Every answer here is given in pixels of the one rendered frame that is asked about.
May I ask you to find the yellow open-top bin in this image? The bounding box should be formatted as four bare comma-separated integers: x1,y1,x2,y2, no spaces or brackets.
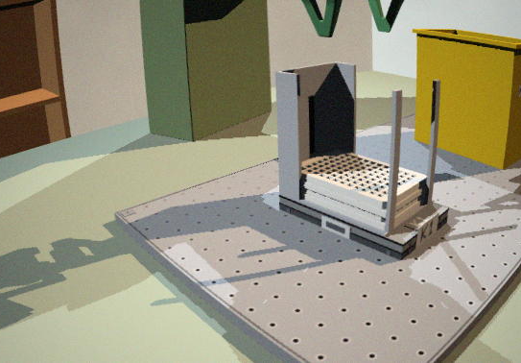
413,29,521,170

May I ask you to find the white well plate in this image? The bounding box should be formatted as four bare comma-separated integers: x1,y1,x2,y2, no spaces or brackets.
301,149,427,218
302,187,425,231

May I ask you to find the grey perforated base plate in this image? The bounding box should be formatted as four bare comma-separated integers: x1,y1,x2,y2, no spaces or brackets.
114,147,521,363

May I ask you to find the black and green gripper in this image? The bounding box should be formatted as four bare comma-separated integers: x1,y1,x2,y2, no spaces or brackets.
301,0,404,37

